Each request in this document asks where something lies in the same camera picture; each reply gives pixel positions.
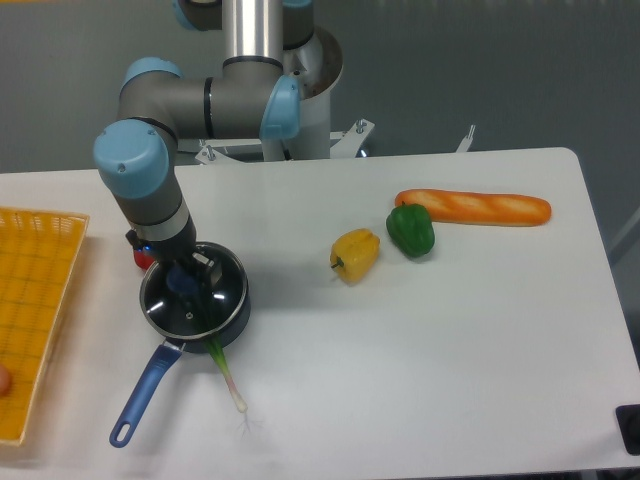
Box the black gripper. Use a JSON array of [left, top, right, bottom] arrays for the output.
[[125, 221, 222, 296]]

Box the glass pot lid blue knob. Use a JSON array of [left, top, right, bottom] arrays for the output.
[[139, 242, 251, 348]]

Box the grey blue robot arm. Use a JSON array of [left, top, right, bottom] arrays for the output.
[[93, 1, 314, 285]]

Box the green spring onion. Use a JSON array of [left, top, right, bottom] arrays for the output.
[[192, 294, 263, 437]]

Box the red bell pepper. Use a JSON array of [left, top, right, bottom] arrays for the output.
[[133, 250, 154, 271]]

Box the yellow bell pepper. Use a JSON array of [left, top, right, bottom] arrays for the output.
[[330, 228, 380, 284]]

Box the yellow woven basket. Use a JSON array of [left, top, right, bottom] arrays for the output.
[[1, 207, 89, 446]]

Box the green bell pepper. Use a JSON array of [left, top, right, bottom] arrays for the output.
[[385, 203, 436, 258]]

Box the orange baguette bread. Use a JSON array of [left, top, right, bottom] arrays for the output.
[[395, 189, 552, 227]]

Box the black box at table edge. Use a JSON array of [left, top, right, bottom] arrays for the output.
[[615, 404, 640, 456]]

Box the dark saucepan blue handle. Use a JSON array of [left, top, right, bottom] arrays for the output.
[[109, 242, 252, 448]]

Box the white table leg bracket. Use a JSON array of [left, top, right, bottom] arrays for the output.
[[456, 124, 476, 153]]

